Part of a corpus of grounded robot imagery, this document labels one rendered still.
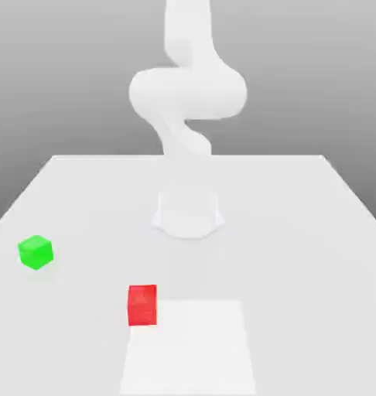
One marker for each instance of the small red cube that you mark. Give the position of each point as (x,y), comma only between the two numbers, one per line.
(142,305)

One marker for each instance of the small green cube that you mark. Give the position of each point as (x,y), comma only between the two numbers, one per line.
(35,252)

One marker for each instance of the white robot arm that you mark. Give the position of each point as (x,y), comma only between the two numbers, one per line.
(188,92)

